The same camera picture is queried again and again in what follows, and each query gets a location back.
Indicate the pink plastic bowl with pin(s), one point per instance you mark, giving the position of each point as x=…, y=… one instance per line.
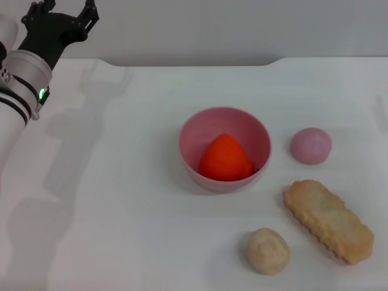
x=212, y=127

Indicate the pink round bun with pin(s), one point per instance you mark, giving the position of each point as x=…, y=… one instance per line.
x=310, y=145

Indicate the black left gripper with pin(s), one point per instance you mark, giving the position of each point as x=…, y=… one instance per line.
x=51, y=33

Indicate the golden fried cutlet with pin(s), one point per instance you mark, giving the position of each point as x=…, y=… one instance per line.
x=327, y=221

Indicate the beige swirl bun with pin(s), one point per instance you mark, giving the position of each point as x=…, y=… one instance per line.
x=266, y=251

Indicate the orange toy pear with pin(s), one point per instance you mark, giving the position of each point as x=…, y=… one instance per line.
x=225, y=160

